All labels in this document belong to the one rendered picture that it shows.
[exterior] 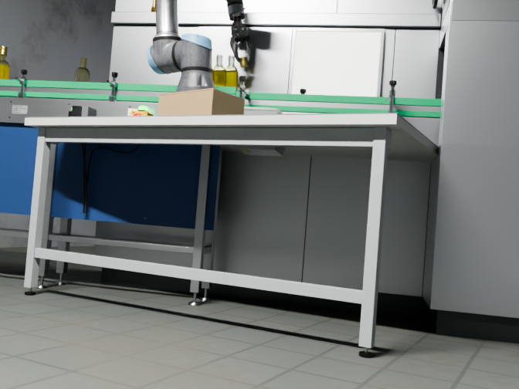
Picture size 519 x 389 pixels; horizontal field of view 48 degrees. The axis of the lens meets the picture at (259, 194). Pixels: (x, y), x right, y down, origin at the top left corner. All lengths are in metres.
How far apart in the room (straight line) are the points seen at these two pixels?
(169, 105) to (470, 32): 1.21
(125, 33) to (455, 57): 1.64
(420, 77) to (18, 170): 1.93
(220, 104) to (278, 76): 0.75
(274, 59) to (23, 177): 1.31
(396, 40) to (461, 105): 0.59
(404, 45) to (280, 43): 0.58
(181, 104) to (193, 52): 0.21
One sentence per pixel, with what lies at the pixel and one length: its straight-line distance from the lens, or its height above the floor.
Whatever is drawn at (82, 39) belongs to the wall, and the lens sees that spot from 5.71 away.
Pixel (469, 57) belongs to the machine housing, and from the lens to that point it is 2.47.
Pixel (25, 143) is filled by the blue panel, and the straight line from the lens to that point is 2.95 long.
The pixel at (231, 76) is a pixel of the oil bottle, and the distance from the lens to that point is 2.72.
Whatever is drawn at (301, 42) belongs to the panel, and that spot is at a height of 1.25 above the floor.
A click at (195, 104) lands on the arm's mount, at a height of 0.79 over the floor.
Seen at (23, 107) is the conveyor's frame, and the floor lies 0.83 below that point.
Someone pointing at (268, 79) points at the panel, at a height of 1.06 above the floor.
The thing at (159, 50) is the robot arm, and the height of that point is 1.01.
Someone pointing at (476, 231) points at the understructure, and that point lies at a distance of 2.39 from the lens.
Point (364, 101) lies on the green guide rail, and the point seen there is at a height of 0.94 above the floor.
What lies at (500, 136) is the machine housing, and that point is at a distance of 2.43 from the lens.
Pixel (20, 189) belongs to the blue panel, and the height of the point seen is 0.45.
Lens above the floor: 0.41
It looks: 2 degrees up
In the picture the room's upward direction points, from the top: 4 degrees clockwise
